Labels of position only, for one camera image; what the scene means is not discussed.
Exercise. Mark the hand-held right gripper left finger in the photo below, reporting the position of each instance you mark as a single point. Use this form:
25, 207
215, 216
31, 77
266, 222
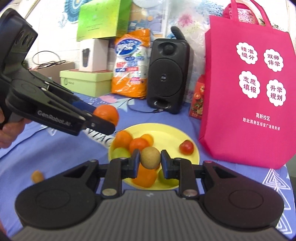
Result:
135, 172

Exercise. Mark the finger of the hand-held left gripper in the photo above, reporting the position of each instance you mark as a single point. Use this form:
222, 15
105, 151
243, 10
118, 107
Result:
99, 125
85, 106

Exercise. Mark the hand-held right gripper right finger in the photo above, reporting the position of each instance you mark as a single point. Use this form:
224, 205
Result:
163, 166

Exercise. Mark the large orange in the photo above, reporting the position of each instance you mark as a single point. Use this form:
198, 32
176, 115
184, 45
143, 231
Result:
144, 178

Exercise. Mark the large green jujube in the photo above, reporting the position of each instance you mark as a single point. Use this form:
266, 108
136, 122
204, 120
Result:
170, 182

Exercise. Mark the brown kiwi fruit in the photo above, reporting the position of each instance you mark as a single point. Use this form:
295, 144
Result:
150, 157

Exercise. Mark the green jujube with red blush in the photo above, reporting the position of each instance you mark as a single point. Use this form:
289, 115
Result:
120, 153

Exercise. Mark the yellow plastic plate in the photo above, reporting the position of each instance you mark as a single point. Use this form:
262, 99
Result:
171, 141

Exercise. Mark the deep orange mandarin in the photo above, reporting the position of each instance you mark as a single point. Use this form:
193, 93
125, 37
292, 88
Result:
138, 144

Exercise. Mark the red tomato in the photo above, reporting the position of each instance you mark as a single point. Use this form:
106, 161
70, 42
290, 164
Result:
186, 147

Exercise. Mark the small orange mandarin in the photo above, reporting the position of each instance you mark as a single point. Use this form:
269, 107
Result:
148, 138

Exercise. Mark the person's left hand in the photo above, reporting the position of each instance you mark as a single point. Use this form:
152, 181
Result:
9, 134

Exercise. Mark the light green shoe box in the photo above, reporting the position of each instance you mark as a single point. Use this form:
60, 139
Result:
92, 83

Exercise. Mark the blue printed tablecloth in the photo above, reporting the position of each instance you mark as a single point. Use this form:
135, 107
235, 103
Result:
69, 150

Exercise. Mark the brown cardboard box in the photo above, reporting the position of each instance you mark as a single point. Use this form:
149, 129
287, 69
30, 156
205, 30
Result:
57, 69

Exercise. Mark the white cup box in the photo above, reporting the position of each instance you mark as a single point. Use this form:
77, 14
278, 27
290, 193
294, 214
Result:
94, 55

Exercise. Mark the orange pack of disposable cups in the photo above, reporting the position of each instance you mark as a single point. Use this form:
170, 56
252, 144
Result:
129, 69

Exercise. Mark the red fruit-print box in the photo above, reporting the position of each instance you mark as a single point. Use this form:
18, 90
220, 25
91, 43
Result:
197, 102

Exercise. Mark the yellow-orange mandarin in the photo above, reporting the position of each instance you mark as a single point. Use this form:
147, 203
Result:
37, 176

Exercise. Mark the black speaker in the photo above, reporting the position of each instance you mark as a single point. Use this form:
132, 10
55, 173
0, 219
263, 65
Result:
165, 76

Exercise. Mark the shiny green gift box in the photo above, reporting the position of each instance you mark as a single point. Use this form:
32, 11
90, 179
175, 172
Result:
101, 20

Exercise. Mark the blue paper fan decoration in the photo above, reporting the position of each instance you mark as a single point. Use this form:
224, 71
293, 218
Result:
71, 11

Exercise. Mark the pink tote bag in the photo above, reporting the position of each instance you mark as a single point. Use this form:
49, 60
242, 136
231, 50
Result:
231, 92

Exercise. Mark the floral wall poster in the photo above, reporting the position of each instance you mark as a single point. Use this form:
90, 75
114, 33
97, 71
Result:
196, 23

